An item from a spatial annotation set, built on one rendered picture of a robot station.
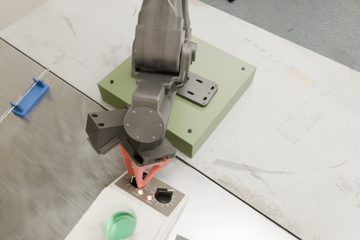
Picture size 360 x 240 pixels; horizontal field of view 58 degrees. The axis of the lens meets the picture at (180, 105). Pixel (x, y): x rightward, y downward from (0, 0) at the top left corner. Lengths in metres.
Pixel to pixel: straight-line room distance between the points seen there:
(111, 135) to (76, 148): 0.26
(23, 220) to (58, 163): 0.13
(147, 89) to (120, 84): 0.32
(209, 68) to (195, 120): 0.16
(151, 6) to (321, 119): 0.51
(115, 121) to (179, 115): 0.22
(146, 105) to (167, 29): 0.11
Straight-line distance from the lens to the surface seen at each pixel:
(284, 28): 2.48
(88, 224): 0.58
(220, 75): 0.77
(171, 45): 0.47
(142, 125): 0.44
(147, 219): 0.56
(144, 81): 0.46
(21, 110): 0.83
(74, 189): 0.71
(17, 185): 0.75
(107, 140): 0.50
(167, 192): 0.60
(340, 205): 0.73
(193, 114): 0.69
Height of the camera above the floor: 1.53
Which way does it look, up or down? 54 degrees down
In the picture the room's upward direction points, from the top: straight up
